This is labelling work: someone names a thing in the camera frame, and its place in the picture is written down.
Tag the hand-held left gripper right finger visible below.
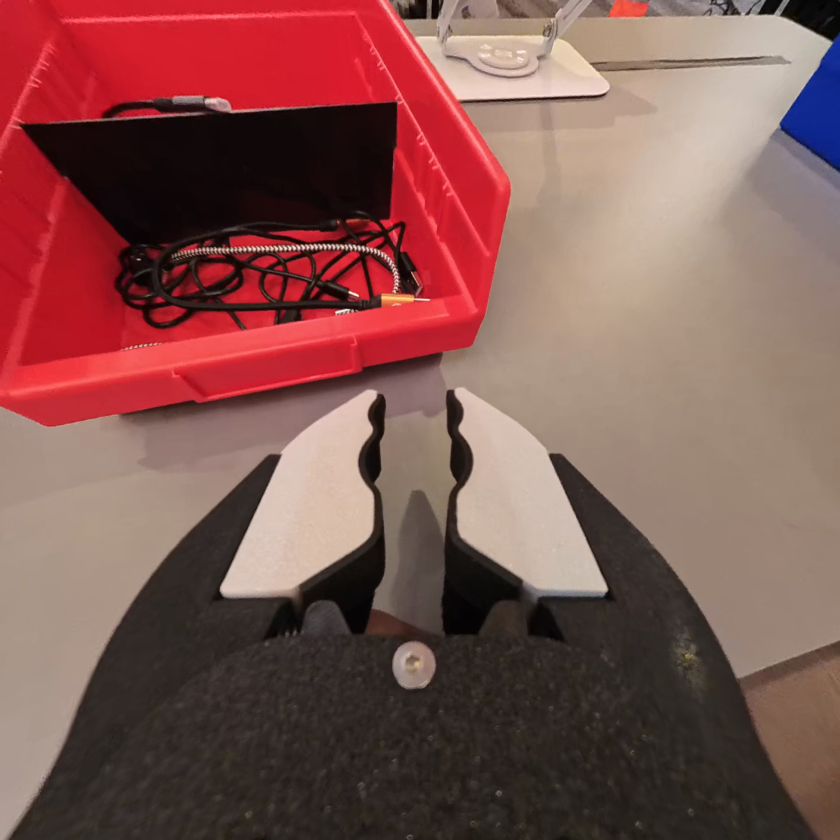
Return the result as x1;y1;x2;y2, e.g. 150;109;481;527
444;387;609;609

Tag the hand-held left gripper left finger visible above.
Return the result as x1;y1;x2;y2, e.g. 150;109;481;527
218;389;388;609

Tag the grey white braided cable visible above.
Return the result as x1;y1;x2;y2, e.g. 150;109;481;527
121;241;403;352

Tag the grey USB hub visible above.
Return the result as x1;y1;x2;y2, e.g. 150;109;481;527
101;95;232;119

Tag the red storage bin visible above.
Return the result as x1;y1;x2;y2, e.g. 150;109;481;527
0;0;511;427

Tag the blue storage bin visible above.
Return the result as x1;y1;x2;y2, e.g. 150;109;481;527
780;36;840;168

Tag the grey desk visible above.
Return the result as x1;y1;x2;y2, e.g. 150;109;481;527
0;13;840;723

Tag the white folding stand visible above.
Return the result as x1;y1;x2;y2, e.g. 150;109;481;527
416;0;611;102

